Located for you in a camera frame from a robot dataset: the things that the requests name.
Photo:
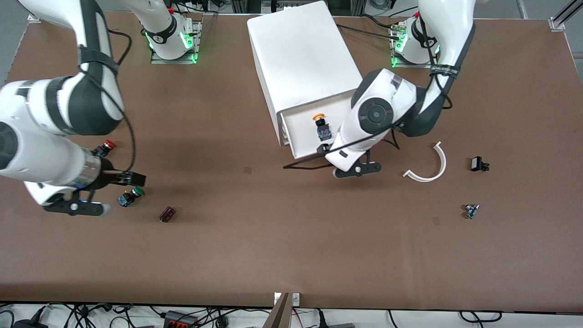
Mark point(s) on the small white bracket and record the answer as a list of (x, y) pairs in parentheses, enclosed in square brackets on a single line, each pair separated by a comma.
[(277, 298), (296, 299)]

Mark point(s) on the small black switch component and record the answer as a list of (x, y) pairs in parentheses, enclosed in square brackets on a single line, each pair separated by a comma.
[(477, 164)]

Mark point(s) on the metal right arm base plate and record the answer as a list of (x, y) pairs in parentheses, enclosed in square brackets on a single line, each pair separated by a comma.
[(173, 61)]

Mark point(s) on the metal table corner bracket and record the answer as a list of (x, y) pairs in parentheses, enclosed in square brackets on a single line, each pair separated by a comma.
[(556, 24), (34, 19)]

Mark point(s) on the green push button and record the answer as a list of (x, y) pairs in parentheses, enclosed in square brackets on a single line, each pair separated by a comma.
[(127, 198)]

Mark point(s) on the white drawer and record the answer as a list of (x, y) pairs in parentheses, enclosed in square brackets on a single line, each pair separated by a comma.
[(287, 140), (300, 132), (286, 130)]

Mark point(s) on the yellow push button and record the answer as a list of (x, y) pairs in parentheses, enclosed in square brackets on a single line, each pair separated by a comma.
[(323, 132)]

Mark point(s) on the red push button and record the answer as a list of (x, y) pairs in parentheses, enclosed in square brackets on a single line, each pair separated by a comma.
[(108, 146)]

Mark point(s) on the small blue electronic component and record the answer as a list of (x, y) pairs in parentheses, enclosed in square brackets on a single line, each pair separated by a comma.
[(471, 211)]

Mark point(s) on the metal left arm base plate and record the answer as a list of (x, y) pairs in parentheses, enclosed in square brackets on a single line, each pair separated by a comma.
[(410, 65)]

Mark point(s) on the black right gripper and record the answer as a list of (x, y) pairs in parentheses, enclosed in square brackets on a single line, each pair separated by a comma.
[(108, 178)]

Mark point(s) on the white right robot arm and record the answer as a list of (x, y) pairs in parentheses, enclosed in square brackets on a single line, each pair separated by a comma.
[(36, 159)]

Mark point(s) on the brown wooden post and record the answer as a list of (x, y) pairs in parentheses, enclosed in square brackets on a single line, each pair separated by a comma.
[(278, 314)]

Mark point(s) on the maroon cylindrical capacitor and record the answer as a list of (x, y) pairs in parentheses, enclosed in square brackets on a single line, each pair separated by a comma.
[(167, 214)]

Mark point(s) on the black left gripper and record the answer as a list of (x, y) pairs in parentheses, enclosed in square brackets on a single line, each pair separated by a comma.
[(324, 148)]

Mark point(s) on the black orange power strip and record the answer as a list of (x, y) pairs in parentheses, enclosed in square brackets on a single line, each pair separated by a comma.
[(181, 320)]

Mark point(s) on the white drawer cabinet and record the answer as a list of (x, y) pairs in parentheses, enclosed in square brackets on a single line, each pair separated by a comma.
[(300, 54)]

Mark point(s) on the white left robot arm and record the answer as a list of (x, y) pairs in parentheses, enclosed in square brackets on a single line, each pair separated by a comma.
[(378, 114)]

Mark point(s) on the white curved plastic piece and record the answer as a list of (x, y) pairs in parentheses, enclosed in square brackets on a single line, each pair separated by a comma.
[(444, 163)]

